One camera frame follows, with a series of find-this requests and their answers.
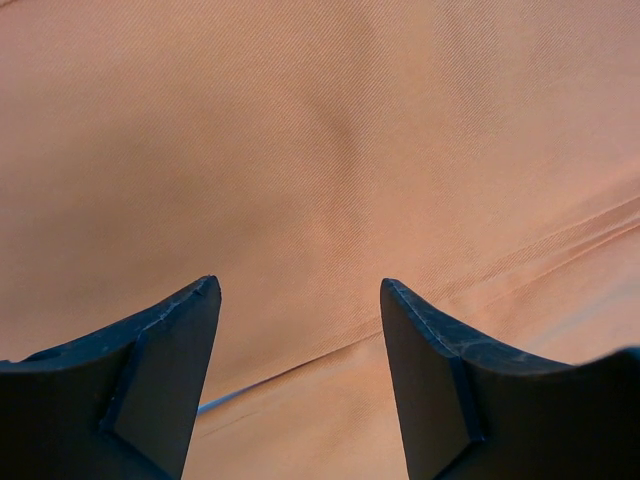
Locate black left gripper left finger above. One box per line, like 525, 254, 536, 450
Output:
1, 276, 221, 479

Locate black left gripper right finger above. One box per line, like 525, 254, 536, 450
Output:
380, 279, 639, 479

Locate orange trousers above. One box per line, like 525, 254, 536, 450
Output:
1, 1, 639, 479

